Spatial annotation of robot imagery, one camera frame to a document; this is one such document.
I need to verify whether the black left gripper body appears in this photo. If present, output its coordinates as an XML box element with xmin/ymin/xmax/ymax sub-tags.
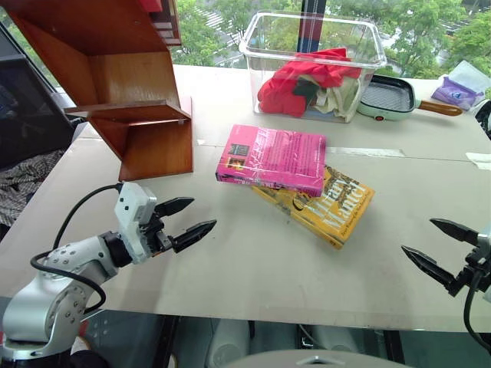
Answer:
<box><xmin>139</xmin><ymin>212</ymin><xmax>176</xmax><ymax>258</ymax></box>

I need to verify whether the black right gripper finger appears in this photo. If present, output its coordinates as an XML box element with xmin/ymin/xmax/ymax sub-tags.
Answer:
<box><xmin>400</xmin><ymin>245</ymin><xmax>462</xmax><ymax>297</ymax></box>
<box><xmin>430</xmin><ymin>218</ymin><xmax>479</xmax><ymax>247</ymax></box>

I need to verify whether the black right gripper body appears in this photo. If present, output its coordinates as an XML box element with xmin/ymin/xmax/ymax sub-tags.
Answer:
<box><xmin>456</xmin><ymin>245</ymin><xmax>491</xmax><ymax>293</ymax></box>

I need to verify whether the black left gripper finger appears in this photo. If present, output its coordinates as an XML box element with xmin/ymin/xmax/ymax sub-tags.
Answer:
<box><xmin>172</xmin><ymin>219</ymin><xmax>218</xmax><ymax>255</ymax></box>
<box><xmin>153</xmin><ymin>197</ymin><xmax>195</xmax><ymax>219</ymax></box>

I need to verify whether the pink paperback book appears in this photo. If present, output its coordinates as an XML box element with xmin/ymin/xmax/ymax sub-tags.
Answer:
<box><xmin>215</xmin><ymin>123</ymin><xmax>328</xmax><ymax>199</ymax></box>

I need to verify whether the yellow paperback book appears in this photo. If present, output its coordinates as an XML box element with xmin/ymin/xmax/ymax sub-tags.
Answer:
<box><xmin>251</xmin><ymin>165</ymin><xmax>376</xmax><ymax>251</ymax></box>

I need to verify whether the brown wooden bookshelf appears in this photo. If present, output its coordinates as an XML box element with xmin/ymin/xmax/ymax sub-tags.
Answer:
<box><xmin>0</xmin><ymin>0</ymin><xmax>194</xmax><ymax>182</ymax></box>

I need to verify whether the white paper scrap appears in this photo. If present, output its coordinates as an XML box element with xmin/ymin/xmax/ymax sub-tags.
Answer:
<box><xmin>465</xmin><ymin>152</ymin><xmax>491</xmax><ymax>171</ymax></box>

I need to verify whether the clear tape strip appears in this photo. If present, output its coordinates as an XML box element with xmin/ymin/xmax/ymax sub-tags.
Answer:
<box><xmin>328</xmin><ymin>146</ymin><xmax>407</xmax><ymax>159</ymax></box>

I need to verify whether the purple plastic bag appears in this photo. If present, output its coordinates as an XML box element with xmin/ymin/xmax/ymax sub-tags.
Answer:
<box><xmin>430</xmin><ymin>60</ymin><xmax>491</xmax><ymax>112</ymax></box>

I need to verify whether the checked grey cloth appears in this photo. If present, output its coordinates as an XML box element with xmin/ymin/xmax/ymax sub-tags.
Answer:
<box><xmin>0</xmin><ymin>149</ymin><xmax>66</xmax><ymax>228</ymax></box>

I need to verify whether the mint green grill pan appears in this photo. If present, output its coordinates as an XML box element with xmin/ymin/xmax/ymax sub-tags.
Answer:
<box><xmin>356</xmin><ymin>74</ymin><xmax>464</xmax><ymax>123</ymax></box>

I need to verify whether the grey rounded robot body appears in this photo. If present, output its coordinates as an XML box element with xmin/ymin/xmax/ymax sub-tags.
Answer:
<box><xmin>206</xmin><ymin>318</ymin><xmax>414</xmax><ymax>368</ymax></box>

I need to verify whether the cream white cloth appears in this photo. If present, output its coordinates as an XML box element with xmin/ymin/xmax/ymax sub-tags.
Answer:
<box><xmin>306</xmin><ymin>74</ymin><xmax>362</xmax><ymax>123</ymax></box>

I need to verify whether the black monitor screen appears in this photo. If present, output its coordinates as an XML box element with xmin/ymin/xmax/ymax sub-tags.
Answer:
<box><xmin>0</xmin><ymin>22</ymin><xmax>87</xmax><ymax>170</ymax></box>

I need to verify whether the dark green cloth piece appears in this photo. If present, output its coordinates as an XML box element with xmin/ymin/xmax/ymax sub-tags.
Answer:
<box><xmin>292</xmin><ymin>78</ymin><xmax>319</xmax><ymax>98</ymax></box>

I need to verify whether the red cloth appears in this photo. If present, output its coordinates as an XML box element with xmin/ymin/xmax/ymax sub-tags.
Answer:
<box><xmin>257</xmin><ymin>47</ymin><xmax>362</xmax><ymax>117</ymax></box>

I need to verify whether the clear plastic storage bin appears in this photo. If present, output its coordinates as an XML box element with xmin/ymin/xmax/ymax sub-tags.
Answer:
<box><xmin>239</xmin><ymin>11</ymin><xmax>387</xmax><ymax>124</ymax></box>

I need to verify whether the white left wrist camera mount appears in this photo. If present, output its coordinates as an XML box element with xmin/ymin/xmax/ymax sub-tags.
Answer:
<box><xmin>114</xmin><ymin>182</ymin><xmax>158</xmax><ymax>265</ymax></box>

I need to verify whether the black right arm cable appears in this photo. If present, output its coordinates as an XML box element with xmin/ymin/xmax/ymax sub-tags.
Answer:
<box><xmin>463</xmin><ymin>268</ymin><xmax>491</xmax><ymax>356</ymax></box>

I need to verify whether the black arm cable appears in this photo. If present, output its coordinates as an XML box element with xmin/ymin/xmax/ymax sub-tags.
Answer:
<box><xmin>463</xmin><ymin>268</ymin><xmax>491</xmax><ymax>356</ymax></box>
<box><xmin>30</xmin><ymin>183</ymin><xmax>124</xmax><ymax>320</ymax></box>

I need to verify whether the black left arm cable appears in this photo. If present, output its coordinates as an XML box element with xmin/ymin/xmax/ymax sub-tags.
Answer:
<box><xmin>30</xmin><ymin>183</ymin><xmax>124</xmax><ymax>320</ymax></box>

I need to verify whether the dark window post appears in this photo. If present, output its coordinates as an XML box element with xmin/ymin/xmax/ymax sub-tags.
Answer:
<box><xmin>300</xmin><ymin>0</ymin><xmax>328</xmax><ymax>53</ymax></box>

